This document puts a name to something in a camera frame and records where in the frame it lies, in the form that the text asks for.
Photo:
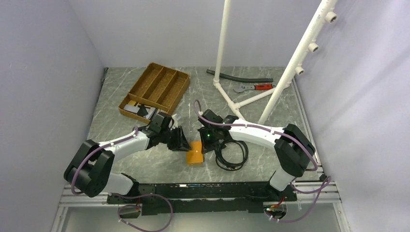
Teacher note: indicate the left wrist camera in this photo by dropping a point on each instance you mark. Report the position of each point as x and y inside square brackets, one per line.
[175, 117]

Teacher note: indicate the orange card holder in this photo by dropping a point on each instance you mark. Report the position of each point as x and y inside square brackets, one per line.
[194, 156]

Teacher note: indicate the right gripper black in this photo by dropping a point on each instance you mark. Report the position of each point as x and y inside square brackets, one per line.
[206, 146]

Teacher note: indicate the aluminium rail frame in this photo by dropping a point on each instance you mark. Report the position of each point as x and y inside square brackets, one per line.
[310, 191]

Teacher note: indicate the white PVC pipe frame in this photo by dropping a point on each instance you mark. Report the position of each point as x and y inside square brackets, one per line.
[261, 37]

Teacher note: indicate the woven brown organizer tray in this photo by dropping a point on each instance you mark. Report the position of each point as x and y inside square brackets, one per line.
[158, 86]

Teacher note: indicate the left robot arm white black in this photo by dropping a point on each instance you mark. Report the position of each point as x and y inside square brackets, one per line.
[90, 171]

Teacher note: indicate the black foam tube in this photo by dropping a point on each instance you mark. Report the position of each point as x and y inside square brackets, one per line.
[245, 80]

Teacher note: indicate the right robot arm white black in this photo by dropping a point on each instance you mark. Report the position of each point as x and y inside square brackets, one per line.
[293, 149]

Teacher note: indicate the white card stack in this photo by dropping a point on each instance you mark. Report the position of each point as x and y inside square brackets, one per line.
[141, 110]

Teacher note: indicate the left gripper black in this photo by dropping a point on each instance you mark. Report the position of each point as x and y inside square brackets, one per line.
[181, 143]

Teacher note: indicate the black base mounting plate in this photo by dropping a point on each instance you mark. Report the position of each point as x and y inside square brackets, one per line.
[210, 197]

